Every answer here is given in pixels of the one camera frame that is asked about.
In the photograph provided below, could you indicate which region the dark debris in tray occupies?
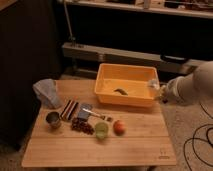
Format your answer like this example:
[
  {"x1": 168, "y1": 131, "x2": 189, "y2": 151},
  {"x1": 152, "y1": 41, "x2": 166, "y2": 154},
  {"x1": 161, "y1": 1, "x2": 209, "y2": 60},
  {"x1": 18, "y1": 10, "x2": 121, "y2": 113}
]
[{"x1": 114, "y1": 88, "x2": 128, "y2": 95}]

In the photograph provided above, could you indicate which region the green plastic cup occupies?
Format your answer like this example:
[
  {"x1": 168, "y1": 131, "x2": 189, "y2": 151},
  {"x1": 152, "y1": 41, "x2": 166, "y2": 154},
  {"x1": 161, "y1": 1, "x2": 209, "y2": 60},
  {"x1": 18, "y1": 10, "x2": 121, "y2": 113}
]
[{"x1": 95, "y1": 122, "x2": 109, "y2": 140}]

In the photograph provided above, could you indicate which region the orange fruit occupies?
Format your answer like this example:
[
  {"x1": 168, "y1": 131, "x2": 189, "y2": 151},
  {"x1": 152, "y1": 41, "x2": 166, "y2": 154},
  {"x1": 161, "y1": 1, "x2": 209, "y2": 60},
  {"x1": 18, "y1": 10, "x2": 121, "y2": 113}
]
[{"x1": 113, "y1": 120, "x2": 125, "y2": 135}]

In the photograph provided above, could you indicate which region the orange plastic tray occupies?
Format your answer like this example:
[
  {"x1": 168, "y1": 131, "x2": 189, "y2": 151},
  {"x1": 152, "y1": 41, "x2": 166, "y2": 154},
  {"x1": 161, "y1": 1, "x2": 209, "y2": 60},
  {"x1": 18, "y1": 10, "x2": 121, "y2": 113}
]
[{"x1": 94, "y1": 63, "x2": 159, "y2": 107}]

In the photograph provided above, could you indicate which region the black floor cable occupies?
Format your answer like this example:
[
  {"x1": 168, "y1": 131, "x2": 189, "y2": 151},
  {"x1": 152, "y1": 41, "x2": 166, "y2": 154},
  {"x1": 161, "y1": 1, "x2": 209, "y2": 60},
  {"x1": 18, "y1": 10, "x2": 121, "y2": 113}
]
[{"x1": 182, "y1": 103, "x2": 213, "y2": 171}]

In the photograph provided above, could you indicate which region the small wooden handled brush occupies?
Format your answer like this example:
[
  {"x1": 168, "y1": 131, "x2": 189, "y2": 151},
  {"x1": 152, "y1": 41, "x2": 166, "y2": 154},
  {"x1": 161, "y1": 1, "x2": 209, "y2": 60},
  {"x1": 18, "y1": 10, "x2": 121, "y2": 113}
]
[{"x1": 83, "y1": 108, "x2": 113, "y2": 122}]

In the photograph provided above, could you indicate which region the metal shelf rack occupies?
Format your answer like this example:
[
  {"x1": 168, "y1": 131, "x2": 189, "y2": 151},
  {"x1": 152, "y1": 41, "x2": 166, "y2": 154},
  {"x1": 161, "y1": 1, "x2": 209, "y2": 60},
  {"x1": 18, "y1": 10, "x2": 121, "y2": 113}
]
[{"x1": 57, "y1": 0, "x2": 213, "y2": 75}]

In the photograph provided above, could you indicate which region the grey blue sponge block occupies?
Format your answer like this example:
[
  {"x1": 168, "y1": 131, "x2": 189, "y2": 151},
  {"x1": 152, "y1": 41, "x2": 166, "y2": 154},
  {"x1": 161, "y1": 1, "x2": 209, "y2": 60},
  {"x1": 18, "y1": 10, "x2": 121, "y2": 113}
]
[{"x1": 77, "y1": 103, "x2": 92, "y2": 121}]

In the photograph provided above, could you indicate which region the wooden folding table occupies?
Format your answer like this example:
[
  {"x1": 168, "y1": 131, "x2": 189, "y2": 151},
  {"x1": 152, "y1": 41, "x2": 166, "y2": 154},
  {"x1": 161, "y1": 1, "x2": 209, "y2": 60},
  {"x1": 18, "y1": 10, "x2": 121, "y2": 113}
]
[{"x1": 22, "y1": 80, "x2": 176, "y2": 167}]

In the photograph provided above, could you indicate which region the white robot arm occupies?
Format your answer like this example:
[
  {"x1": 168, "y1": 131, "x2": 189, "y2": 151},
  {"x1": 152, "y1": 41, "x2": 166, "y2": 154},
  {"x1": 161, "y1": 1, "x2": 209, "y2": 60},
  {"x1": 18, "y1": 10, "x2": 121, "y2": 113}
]
[{"x1": 162, "y1": 61, "x2": 213, "y2": 105}]

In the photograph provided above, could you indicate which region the small metal cup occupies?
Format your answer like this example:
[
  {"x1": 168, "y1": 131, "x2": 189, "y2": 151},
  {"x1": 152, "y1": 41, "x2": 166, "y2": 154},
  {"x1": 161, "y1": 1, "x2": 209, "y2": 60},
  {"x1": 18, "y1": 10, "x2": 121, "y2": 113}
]
[{"x1": 46, "y1": 112, "x2": 61, "y2": 129}]

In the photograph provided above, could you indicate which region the striped brown block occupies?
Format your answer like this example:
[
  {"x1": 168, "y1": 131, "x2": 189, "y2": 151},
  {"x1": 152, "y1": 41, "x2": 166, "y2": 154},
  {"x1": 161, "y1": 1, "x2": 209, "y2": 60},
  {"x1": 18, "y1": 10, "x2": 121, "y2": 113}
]
[{"x1": 60, "y1": 100, "x2": 78, "y2": 121}]

